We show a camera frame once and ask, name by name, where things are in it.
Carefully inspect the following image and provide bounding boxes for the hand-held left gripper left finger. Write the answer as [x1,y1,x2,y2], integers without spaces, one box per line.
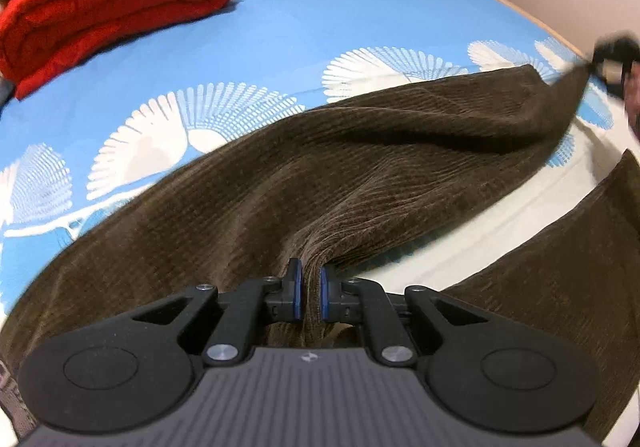
[130,257,304,368]

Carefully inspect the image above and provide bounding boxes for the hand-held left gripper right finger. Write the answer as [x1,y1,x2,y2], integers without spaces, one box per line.
[318,266,497,368]

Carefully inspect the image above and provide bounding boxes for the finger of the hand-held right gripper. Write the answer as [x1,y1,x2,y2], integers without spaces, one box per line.
[590,31,640,100]

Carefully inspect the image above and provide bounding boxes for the brown corduroy pants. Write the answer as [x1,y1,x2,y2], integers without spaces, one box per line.
[0,62,640,428]

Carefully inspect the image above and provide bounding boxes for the blue and white patterned bedsheet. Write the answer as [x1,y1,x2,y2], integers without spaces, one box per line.
[0,0,640,310]

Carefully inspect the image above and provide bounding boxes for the red folded blanket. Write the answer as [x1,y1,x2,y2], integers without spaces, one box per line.
[0,0,239,101]

